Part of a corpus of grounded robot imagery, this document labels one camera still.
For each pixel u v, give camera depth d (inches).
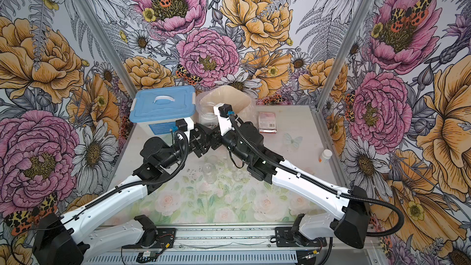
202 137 22.7
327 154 35.9
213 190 34.3
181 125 21.0
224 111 20.7
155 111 37.3
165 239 29.3
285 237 29.1
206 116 22.3
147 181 21.3
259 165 19.9
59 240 15.1
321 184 17.1
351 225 14.7
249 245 29.1
